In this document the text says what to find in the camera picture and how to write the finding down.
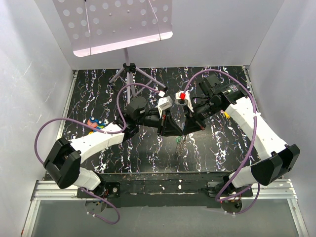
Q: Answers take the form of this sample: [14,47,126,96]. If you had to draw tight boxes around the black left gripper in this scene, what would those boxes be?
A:
[136,109,183,137]

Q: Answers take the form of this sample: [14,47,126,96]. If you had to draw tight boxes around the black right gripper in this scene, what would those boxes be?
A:
[182,99,221,135]

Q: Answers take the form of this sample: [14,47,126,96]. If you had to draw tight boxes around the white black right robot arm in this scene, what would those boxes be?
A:
[176,74,300,197]

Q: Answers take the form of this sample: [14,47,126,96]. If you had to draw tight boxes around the small yellow orange block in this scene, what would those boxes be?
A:
[224,112,231,119]

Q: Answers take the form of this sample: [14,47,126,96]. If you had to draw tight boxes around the colourful toy block figure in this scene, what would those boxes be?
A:
[87,117,106,134]

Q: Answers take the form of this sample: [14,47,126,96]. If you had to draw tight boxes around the lilac perforated music stand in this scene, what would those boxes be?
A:
[53,0,173,85]

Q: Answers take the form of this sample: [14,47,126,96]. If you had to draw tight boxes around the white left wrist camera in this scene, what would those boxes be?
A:
[157,91,173,117]

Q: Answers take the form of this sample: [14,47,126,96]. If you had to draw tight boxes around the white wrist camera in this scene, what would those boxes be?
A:
[175,91,194,112]
[157,91,173,117]

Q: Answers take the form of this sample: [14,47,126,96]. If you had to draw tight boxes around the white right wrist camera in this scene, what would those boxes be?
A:
[175,91,194,112]

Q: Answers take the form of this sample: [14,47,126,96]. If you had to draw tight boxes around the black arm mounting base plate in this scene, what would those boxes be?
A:
[76,171,255,210]

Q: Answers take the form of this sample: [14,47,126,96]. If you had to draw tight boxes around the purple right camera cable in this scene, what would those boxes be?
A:
[183,69,261,215]

